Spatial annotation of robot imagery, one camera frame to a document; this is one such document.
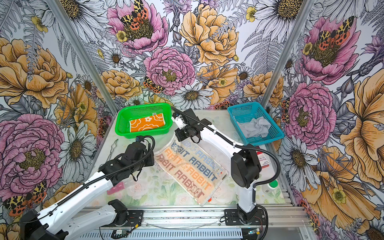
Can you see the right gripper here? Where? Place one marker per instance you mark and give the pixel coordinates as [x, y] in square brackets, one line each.
[179, 134]

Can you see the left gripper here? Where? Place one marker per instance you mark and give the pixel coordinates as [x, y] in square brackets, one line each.
[149, 155]

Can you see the orange white patterned towel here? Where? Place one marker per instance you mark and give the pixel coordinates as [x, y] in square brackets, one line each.
[147, 123]

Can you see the grey blue towel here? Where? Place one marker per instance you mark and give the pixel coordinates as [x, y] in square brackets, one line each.
[192, 168]

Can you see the plain grey towel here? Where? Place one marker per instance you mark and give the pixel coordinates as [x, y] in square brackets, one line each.
[255, 128]

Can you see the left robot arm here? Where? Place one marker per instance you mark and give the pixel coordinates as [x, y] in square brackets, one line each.
[40, 225]

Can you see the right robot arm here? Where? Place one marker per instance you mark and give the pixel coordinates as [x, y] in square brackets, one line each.
[245, 164]

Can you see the metal tongs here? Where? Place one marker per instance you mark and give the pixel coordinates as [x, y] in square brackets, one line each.
[113, 147]

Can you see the pink clear plastic strip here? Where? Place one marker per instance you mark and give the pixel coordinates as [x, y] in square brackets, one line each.
[119, 187]

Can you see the green plastic basket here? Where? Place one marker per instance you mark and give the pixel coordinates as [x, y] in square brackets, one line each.
[127, 114]

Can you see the teal plastic basket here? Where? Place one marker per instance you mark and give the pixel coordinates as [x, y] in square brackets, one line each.
[244, 114]

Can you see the red white small box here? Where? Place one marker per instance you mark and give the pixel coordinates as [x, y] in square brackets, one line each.
[264, 161]

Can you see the white bottle green cap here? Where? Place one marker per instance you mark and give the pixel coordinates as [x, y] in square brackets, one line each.
[270, 187]

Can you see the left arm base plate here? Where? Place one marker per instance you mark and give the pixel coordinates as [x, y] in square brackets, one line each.
[132, 217]

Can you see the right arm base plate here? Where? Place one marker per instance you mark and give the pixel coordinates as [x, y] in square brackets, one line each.
[238, 217]

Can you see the aluminium front rail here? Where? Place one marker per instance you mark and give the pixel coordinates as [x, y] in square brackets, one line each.
[189, 218]

